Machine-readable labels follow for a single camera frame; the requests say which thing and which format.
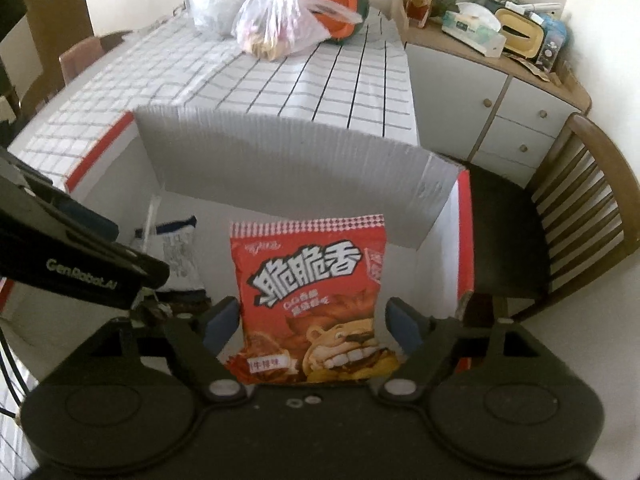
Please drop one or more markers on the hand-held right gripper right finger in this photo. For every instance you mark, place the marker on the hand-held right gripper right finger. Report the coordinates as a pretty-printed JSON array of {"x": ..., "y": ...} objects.
[{"x": 405, "y": 325}]

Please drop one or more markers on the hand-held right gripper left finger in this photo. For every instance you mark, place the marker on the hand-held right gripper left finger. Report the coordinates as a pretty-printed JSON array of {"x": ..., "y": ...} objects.
[{"x": 220, "y": 320}]

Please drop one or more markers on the white wooden cabinet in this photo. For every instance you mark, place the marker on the white wooden cabinet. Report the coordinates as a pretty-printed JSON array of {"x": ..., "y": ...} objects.
[{"x": 450, "y": 100}]

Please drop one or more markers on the red chips packet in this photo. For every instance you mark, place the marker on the red chips packet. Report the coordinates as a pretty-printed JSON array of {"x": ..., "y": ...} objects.
[{"x": 310, "y": 280}]

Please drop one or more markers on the white cardboard box red trim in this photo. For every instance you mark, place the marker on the white cardboard box red trim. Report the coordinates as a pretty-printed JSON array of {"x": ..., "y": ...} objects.
[{"x": 300, "y": 160}]

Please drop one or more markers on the checked tablecloth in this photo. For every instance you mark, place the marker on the checked tablecloth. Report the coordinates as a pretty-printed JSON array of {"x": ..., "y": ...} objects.
[{"x": 300, "y": 90}]

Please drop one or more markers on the white plastic stick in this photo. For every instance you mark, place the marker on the white plastic stick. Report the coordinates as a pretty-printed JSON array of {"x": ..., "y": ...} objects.
[{"x": 532, "y": 7}]

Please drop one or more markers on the yellow tissue holder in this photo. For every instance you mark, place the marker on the yellow tissue holder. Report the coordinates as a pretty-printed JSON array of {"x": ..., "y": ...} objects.
[{"x": 520, "y": 35}]

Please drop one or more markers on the white blue snack packet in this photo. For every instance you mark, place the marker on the white blue snack packet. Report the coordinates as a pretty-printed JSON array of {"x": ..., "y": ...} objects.
[{"x": 175, "y": 255}]

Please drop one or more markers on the orange green desk organizer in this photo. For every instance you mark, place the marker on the orange green desk organizer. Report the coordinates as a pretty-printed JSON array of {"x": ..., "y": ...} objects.
[{"x": 345, "y": 0}]

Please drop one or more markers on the green white tissue box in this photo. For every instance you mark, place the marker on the green white tissue box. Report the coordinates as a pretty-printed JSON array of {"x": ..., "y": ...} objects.
[{"x": 472, "y": 27}]

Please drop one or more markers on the wooden chair dark seat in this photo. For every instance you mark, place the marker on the wooden chair dark seat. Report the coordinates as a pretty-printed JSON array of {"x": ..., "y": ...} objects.
[{"x": 505, "y": 230}]

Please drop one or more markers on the pink plastic bag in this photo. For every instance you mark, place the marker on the pink plastic bag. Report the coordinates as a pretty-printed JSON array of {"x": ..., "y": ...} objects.
[{"x": 280, "y": 20}]

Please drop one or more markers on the light blue packet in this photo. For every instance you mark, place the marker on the light blue packet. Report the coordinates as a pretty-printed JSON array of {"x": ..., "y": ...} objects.
[{"x": 555, "y": 42}]

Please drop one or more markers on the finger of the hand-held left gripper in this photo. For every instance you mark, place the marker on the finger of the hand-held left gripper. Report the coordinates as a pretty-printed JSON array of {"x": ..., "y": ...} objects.
[{"x": 145, "y": 272}]

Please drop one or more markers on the brown wooden door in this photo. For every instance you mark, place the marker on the brown wooden door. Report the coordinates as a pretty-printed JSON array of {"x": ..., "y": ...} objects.
[{"x": 55, "y": 0}]

